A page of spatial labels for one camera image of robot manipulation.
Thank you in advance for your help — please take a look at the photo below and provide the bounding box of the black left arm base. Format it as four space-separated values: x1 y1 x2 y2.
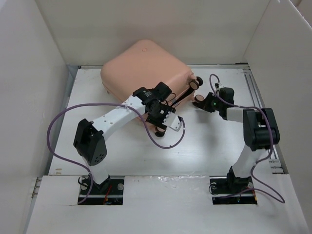
78 176 125 206

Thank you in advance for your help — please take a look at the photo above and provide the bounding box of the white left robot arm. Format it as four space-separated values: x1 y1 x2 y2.
74 82 182 194

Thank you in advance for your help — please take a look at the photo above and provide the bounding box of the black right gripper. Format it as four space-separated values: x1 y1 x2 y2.
196 92 223 112

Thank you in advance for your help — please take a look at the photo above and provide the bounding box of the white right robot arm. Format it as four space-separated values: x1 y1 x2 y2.
193 83 280 195

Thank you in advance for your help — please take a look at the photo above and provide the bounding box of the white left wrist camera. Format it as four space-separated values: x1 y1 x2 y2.
163 112 182 132

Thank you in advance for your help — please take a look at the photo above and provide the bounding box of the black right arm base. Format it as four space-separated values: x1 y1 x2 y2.
208 176 257 205

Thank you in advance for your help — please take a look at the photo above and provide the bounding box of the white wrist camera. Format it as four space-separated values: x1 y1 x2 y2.
214 83 224 90
163 112 182 132

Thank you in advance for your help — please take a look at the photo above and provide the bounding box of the pink hard-shell suitcase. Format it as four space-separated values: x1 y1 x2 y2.
100 39 203 137

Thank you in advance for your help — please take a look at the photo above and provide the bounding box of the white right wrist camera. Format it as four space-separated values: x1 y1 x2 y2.
214 83 224 90

